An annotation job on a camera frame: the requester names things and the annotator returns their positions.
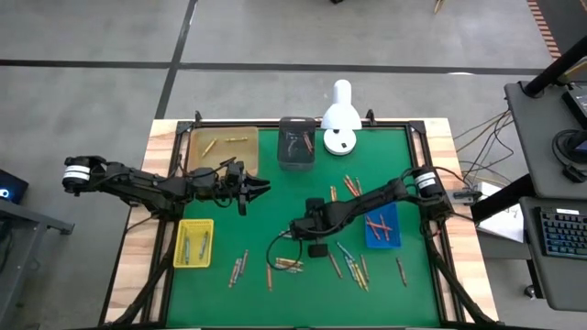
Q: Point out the yellow plastic basket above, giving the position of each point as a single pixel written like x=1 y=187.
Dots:
x=195 y=224

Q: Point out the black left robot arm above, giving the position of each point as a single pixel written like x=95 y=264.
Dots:
x=137 y=185

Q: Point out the black desk beam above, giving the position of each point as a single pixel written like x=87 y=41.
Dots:
x=504 y=197

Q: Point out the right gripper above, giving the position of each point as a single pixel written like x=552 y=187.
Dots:
x=321 y=224

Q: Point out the white desk lamp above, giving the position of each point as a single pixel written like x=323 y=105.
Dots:
x=341 y=114

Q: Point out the orange translucent bin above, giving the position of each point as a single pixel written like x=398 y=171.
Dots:
x=229 y=160

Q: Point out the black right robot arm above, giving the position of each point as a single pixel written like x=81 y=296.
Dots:
x=367 y=199

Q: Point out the backlit keyboard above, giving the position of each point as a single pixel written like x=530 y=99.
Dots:
x=564 y=234

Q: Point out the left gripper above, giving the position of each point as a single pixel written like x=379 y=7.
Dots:
x=234 y=185

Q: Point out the white power adapter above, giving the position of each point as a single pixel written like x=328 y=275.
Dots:
x=483 y=188

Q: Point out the black headphones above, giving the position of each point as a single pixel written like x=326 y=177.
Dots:
x=572 y=173

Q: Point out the black rig leg strut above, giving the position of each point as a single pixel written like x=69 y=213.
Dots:
x=449 y=279
x=151 y=284

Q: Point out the black pole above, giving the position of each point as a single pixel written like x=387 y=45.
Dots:
x=555 y=69

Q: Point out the black tablet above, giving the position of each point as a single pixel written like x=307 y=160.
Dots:
x=579 y=103

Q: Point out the grey translucent bin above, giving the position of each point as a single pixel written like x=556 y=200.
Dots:
x=289 y=160

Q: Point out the grey keyboard desk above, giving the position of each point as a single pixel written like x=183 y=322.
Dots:
x=550 y=284

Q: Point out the blue plastic basket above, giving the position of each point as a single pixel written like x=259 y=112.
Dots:
x=394 y=243

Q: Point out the black device blue light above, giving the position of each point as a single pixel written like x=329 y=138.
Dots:
x=14 y=188

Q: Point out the white paper sheet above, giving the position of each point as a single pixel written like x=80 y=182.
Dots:
x=504 y=224

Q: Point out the desk caster wheel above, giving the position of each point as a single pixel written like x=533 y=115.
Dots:
x=530 y=291

